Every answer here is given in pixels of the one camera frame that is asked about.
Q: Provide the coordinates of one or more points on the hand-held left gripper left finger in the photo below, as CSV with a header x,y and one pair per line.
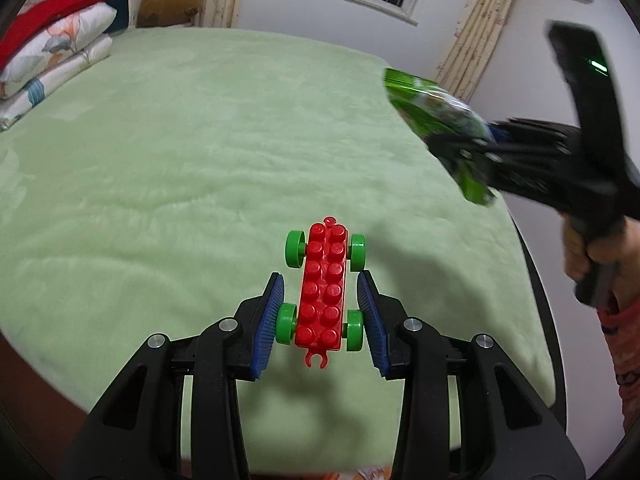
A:
x,y
270,322

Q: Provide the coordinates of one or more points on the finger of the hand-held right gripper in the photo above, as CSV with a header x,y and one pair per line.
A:
x,y
525,130
465,152

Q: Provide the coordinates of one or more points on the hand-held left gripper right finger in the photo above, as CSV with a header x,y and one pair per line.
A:
x,y
372,327

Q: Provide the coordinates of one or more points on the green snack bag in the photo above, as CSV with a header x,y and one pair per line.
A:
x,y
430,105

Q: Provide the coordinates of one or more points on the red toy block car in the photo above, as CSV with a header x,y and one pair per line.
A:
x,y
322,290

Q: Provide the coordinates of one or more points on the person's right forearm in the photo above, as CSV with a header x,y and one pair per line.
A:
x,y
629,270

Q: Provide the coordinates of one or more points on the person's right hand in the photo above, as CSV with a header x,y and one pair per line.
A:
x,y
575,255

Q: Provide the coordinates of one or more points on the green plush bed blanket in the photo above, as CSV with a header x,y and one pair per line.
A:
x,y
200,160

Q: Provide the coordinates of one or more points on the red patterned shorts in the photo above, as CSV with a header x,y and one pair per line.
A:
x,y
625,360

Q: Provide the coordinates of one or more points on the navy pillow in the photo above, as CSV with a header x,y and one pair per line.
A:
x,y
120,10

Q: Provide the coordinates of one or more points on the floral pillow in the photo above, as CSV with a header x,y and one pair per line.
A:
x,y
65,30

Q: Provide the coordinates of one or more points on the red cloth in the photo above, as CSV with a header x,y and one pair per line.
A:
x,y
45,10

